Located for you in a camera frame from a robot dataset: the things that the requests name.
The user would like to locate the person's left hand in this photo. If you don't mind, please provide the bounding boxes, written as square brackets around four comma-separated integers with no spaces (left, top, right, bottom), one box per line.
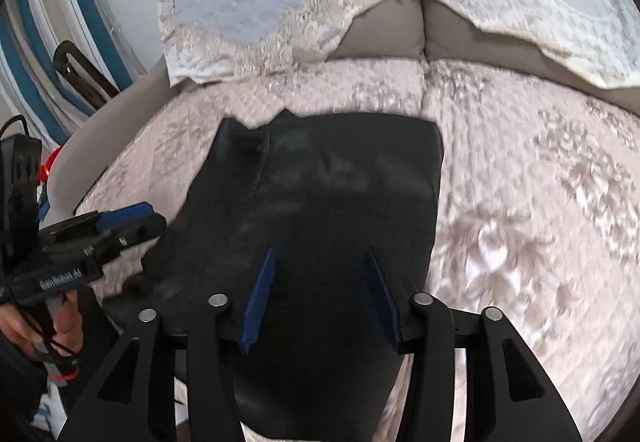
[0,292,86,359]

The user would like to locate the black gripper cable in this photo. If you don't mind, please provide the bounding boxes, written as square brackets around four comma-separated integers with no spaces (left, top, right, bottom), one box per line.
[0,114,32,143]

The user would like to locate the beige sofa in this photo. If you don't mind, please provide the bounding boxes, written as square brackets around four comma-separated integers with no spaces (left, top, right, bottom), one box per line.
[47,0,640,442]

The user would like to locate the black garment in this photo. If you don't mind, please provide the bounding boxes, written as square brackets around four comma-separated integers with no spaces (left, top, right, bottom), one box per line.
[107,109,446,442]

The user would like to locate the person's left forearm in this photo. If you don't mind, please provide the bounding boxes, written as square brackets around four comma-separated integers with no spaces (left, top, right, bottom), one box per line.
[0,337,51,442]

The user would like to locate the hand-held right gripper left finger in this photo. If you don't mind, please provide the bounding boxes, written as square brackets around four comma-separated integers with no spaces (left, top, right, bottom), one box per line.
[60,248,277,442]

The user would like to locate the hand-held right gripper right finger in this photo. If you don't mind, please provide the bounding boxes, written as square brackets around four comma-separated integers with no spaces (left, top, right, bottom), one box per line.
[362,247,583,442]

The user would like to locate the dark wooden furniture piece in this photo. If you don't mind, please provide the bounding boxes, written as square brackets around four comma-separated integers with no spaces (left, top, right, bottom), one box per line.
[52,40,122,111]

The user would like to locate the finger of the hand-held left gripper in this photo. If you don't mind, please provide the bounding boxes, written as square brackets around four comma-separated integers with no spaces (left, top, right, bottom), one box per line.
[97,203,155,230]
[102,215,168,263]

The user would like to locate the blue white striped rug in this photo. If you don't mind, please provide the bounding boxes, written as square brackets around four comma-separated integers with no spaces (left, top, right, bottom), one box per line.
[0,0,150,147]

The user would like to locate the red round object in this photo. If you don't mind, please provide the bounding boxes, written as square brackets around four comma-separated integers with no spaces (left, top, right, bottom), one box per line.
[40,146,64,183]

